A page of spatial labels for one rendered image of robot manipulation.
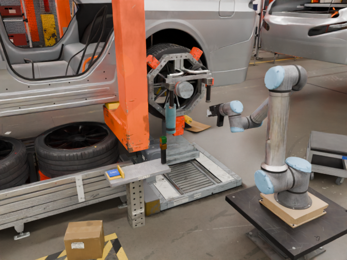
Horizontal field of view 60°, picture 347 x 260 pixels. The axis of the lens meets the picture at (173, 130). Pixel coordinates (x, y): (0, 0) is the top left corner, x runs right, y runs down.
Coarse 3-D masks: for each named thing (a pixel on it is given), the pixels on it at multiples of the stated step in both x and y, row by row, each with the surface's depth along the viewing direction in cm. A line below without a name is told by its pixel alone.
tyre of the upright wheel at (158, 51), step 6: (150, 48) 260; (156, 48) 253; (162, 48) 250; (168, 48) 250; (174, 48) 252; (180, 48) 255; (186, 48) 258; (150, 54) 251; (156, 54) 247; (162, 54) 249; (198, 60) 267; (150, 108) 262; (156, 114) 267
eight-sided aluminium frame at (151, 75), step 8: (168, 56) 243; (176, 56) 246; (184, 56) 250; (192, 56) 253; (160, 64) 242; (192, 64) 262; (152, 72) 242; (152, 80) 244; (200, 80) 270; (152, 88) 247; (200, 88) 270; (152, 96) 249; (200, 96) 271; (152, 104) 252; (192, 104) 271; (160, 112) 263; (176, 112) 266; (184, 112) 273
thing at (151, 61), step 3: (147, 57) 242; (150, 57) 238; (153, 57) 237; (147, 60) 239; (150, 60) 237; (153, 60) 238; (156, 60) 240; (147, 63) 242; (150, 63) 238; (153, 63) 239; (156, 63) 241; (159, 63) 242; (150, 66) 242; (153, 66) 240; (156, 66) 241
